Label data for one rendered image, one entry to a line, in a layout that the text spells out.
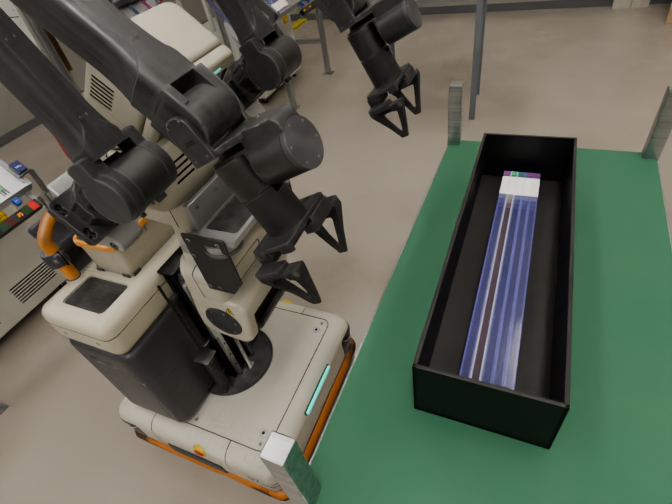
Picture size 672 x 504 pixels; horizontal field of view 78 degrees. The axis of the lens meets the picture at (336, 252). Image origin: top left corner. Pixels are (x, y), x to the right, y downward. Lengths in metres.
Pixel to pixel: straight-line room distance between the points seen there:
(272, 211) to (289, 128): 0.11
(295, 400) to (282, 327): 0.30
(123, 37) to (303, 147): 0.20
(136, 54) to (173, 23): 0.34
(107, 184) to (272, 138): 0.26
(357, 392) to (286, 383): 0.84
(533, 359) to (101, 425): 1.75
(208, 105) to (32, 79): 0.24
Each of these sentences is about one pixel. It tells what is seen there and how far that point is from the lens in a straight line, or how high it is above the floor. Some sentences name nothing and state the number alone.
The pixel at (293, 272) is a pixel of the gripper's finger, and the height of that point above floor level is 1.19.
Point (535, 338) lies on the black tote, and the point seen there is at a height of 0.96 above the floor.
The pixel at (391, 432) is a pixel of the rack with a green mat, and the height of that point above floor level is 0.95.
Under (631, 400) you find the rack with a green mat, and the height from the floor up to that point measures 0.95.
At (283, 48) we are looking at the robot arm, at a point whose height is 1.26.
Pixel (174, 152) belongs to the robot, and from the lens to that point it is 0.81.
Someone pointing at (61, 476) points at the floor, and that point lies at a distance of 2.07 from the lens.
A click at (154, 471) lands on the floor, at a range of 1.86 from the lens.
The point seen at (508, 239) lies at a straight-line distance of 0.79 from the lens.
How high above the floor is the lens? 1.52
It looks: 43 degrees down
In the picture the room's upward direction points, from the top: 12 degrees counter-clockwise
